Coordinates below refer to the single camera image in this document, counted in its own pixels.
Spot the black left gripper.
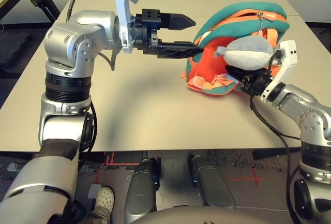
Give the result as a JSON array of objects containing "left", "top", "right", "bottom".
[{"left": 130, "top": 8, "right": 205, "bottom": 59}]

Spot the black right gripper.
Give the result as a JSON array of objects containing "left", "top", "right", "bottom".
[{"left": 224, "top": 65, "right": 274, "bottom": 97}]

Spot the grey white plush keychain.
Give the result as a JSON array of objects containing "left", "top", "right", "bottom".
[{"left": 213, "top": 37, "right": 281, "bottom": 69}]

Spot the orange and teal backpack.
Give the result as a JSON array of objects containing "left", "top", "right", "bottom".
[{"left": 179, "top": 1, "right": 289, "bottom": 96}]

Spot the black table foot bar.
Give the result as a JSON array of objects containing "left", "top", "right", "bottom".
[
  {"left": 252, "top": 146, "right": 304, "bottom": 160},
  {"left": 0, "top": 151, "right": 40, "bottom": 160}
]

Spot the grey right robot leg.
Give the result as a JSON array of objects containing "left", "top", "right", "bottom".
[{"left": 187, "top": 153, "right": 236, "bottom": 210}]

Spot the grey robot leg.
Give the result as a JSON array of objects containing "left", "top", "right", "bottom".
[
  {"left": 187, "top": 153, "right": 236, "bottom": 210},
  {"left": 124, "top": 157, "right": 160, "bottom": 222}
]

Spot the grey robot torso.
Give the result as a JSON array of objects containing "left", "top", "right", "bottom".
[{"left": 134, "top": 205, "right": 296, "bottom": 224}]

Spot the grey left robot leg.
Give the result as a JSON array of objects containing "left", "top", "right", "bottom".
[{"left": 124, "top": 157, "right": 160, "bottom": 222}]

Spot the grey square floor plate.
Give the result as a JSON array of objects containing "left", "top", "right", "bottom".
[{"left": 87, "top": 184, "right": 103, "bottom": 199}]

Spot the white perforated clog shoe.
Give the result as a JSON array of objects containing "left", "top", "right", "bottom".
[{"left": 96, "top": 186, "right": 115, "bottom": 212}]

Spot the olive trouser leg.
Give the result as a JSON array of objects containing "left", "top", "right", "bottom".
[{"left": 82, "top": 205, "right": 112, "bottom": 224}]

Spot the silver cylinder can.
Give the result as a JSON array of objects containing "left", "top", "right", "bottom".
[{"left": 7, "top": 162, "right": 26, "bottom": 173}]

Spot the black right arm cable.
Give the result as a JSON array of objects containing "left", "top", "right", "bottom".
[{"left": 249, "top": 53, "right": 309, "bottom": 224}]

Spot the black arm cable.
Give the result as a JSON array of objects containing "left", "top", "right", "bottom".
[
  {"left": 249, "top": 53, "right": 309, "bottom": 224},
  {"left": 66, "top": 0, "right": 119, "bottom": 71}
]

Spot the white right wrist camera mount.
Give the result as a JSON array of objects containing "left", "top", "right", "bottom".
[{"left": 260, "top": 40, "right": 298, "bottom": 103}]

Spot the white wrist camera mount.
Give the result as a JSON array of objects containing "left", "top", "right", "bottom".
[
  {"left": 260, "top": 40, "right": 298, "bottom": 103},
  {"left": 113, "top": 0, "right": 155, "bottom": 54}
]

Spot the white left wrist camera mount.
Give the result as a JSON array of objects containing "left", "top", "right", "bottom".
[{"left": 113, "top": 0, "right": 155, "bottom": 54}]

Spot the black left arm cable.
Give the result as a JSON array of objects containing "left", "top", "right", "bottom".
[{"left": 66, "top": 0, "right": 119, "bottom": 71}]

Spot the thin white floor cable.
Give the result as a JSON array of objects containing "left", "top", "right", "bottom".
[{"left": 235, "top": 204, "right": 291, "bottom": 212}]

